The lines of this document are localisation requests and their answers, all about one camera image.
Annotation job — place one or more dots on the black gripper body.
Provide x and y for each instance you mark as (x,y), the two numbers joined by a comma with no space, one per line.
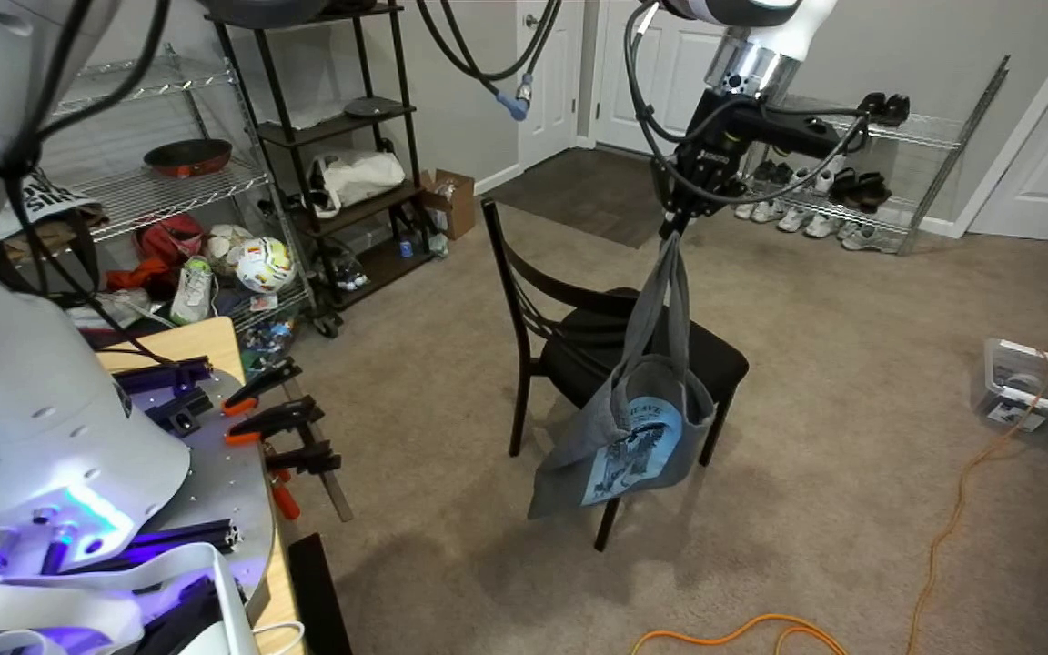
(731,152)

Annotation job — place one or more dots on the grey tote bag blue print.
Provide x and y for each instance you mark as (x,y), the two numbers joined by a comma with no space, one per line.
(634,439)

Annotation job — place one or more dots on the black wooden chair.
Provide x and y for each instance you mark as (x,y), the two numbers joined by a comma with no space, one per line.
(720,365)

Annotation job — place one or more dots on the red bag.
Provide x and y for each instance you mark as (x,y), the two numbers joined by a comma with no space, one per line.
(165,242)

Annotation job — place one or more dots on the white black patterned bag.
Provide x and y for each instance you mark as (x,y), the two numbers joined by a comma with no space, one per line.
(34,200)

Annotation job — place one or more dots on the dark shoe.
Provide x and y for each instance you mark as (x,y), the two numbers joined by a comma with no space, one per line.
(772,172)

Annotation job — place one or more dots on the white shoe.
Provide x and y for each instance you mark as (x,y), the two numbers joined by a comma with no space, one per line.
(771,208)
(745,208)
(820,226)
(791,219)
(858,237)

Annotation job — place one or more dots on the brown door mat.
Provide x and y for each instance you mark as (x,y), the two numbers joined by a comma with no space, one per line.
(573,193)

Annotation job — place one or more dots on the black shoe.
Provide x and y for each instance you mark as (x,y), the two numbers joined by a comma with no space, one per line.
(870,106)
(842,183)
(870,189)
(896,112)

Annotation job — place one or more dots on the brown cardboard box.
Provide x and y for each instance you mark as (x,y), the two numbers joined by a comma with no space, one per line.
(450,200)

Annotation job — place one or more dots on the blue capped bottle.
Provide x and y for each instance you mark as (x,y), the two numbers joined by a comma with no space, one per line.
(405,244)

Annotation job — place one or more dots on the black shelf unit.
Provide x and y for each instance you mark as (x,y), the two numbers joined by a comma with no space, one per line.
(380,272)

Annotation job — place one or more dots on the white folded cloth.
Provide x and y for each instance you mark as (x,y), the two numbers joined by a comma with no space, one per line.
(362,176)

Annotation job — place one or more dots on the black round plate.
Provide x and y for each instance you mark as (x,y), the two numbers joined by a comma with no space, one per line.
(380,106)

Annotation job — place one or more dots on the clear plastic box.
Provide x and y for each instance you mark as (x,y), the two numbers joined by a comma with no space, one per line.
(1028,386)

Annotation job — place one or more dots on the colourful soccer ball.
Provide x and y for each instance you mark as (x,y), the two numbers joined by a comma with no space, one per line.
(262,265)

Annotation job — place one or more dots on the black orange bar clamp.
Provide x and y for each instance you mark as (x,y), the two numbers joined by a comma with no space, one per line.
(290,420)
(302,461)
(259,386)

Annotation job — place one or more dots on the white ball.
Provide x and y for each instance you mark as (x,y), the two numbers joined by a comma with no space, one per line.
(224,244)

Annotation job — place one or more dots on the white and green bottle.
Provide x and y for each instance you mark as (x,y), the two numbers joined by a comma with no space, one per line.
(192,293)

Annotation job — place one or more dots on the red and black round pan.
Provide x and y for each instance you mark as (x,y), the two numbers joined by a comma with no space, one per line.
(187,159)

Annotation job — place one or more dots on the black flat bar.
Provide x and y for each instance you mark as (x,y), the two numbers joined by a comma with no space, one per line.
(317,596)

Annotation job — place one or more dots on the grey round mounting plate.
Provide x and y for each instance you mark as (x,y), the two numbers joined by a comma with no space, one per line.
(226,485)

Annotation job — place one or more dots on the purple aluminium extrusion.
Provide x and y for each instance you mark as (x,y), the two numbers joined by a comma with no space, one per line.
(165,383)

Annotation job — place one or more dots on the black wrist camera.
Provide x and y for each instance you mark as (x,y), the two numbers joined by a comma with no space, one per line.
(820,132)

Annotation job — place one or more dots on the white grey stand frame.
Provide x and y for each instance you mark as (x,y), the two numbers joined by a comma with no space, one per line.
(90,607)

